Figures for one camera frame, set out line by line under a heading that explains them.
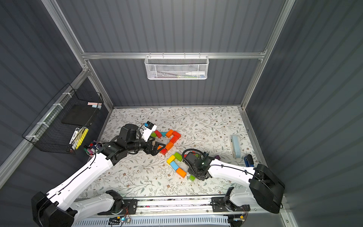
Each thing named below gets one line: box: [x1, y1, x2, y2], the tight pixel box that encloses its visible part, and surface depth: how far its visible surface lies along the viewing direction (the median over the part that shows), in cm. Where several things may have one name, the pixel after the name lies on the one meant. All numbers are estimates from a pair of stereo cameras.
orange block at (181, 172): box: [175, 167, 187, 179], surface depth 86 cm
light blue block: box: [170, 160, 180, 172], surface depth 88 cm
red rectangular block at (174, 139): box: [170, 135, 179, 144], surface depth 101 cm
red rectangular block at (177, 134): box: [172, 130, 182, 139], surface depth 104 cm
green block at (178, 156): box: [173, 152, 183, 162], surface depth 91 cm
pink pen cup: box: [83, 142, 96, 157], surface depth 84 cm
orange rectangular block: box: [165, 129, 174, 139], surface depth 104 cm
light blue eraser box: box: [230, 134, 242, 159], surface depth 95 cm
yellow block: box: [166, 154, 176, 166], surface depth 91 cm
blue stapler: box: [243, 154, 255, 167], surface depth 88 cm
